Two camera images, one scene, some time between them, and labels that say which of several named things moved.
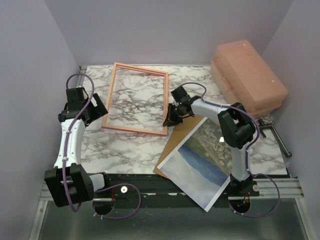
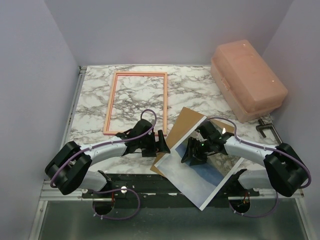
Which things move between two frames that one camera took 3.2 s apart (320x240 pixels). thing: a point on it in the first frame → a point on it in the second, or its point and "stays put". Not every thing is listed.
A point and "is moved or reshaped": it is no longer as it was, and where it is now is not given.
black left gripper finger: x=91 y=112 → x=163 y=146
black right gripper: x=171 y=120 → x=192 y=143
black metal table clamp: x=262 y=126 stays put
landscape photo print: x=201 y=165 stays put
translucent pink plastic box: x=240 y=74 stays put
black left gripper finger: x=98 y=104 → x=162 y=143
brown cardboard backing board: x=181 y=131 is moved or reshaped
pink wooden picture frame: x=109 y=96 → x=116 y=73
